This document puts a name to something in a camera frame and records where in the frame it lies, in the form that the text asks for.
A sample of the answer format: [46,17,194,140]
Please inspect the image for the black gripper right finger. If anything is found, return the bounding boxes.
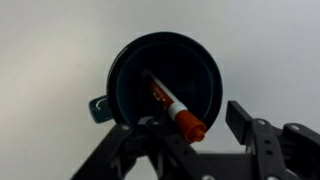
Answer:
[225,100,320,180]

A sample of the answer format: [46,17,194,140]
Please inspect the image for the white marker with orange cap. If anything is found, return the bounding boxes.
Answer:
[141,69,208,144]

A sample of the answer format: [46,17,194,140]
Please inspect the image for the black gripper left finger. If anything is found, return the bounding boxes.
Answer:
[71,116,214,180]

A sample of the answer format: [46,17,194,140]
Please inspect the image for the dark teal mug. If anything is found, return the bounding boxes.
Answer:
[88,31,224,136]

